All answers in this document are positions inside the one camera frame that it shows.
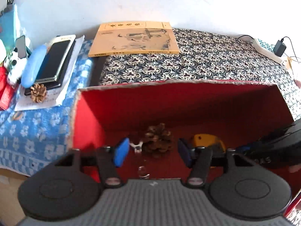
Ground clear tape roll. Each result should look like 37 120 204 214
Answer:
138 166 150 179

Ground yellow tape measure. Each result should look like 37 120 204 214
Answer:
192 134 226 157

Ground pine cone in box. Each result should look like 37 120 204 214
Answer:
142 123 173 153

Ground red cardboard box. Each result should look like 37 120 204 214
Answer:
69 79 301 219

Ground blue floral towel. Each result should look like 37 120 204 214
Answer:
1 40 93 176

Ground patterned black white cloth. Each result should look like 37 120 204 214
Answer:
98 29 300 120

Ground black notebook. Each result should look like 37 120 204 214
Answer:
21 35 76 96

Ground white power strip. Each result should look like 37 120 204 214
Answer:
252 38 282 64

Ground black power adapter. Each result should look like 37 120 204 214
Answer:
273 39 286 57

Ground pine cone on paper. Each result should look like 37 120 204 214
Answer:
30 83 47 103

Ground white paper sheet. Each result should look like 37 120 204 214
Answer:
14 36 85 111

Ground yellow paperback book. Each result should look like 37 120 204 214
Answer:
88 21 180 57

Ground black smartphone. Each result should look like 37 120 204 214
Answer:
35 35 76 84

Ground blue glasses case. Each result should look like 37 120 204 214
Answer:
21 44 47 88

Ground small red box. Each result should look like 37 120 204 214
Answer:
0 66 15 111

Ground white panda plush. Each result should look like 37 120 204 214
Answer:
4 47 27 86

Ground blue paper bag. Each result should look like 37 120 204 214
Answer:
1 0 20 49

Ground metal keychain clasp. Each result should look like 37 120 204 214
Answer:
130 140 143 153

